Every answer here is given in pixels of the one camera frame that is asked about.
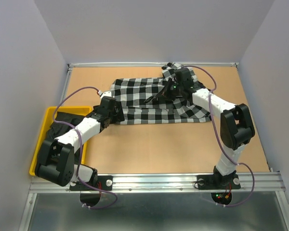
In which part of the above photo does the black white checkered shirt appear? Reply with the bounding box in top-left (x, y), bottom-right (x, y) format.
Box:
top-left (110, 63), bottom-right (211, 125)

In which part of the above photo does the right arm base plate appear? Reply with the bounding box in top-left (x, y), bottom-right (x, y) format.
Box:
top-left (195, 174), bottom-right (241, 191)

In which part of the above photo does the aluminium front rail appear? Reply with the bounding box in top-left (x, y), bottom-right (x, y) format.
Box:
top-left (29, 172), bottom-right (286, 194)

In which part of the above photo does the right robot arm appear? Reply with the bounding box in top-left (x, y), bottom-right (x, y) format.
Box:
top-left (145, 65), bottom-right (255, 190)

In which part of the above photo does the yellow plastic bin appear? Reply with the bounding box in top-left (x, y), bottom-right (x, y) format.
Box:
top-left (29, 106), bottom-right (92, 176)

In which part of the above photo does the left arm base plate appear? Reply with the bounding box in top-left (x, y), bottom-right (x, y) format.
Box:
top-left (69, 175), bottom-right (113, 191)

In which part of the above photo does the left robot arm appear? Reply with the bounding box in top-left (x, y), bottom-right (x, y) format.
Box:
top-left (35, 96), bottom-right (124, 190)

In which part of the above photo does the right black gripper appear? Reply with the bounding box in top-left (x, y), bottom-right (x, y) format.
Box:
top-left (156, 77), bottom-right (184, 101)

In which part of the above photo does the dark shirt in bin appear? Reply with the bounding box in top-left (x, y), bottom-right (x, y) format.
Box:
top-left (45, 111), bottom-right (87, 140)

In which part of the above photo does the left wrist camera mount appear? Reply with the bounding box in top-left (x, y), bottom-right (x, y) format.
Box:
top-left (97, 90), bottom-right (112, 98)

